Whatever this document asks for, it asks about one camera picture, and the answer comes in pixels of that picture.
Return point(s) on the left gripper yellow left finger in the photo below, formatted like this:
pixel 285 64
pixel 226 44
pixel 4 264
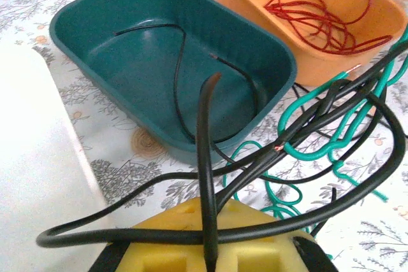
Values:
pixel 165 218

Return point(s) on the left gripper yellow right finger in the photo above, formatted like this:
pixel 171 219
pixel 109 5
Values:
pixel 255 253

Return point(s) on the floral tablecloth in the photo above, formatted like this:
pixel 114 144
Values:
pixel 105 100

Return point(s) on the white plastic tray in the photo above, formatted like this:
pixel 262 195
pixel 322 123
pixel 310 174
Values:
pixel 32 157

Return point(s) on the teal plastic tray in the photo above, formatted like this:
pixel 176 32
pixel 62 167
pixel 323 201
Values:
pixel 134 71

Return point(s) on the orange plastic tray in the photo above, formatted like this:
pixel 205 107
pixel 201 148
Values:
pixel 318 65

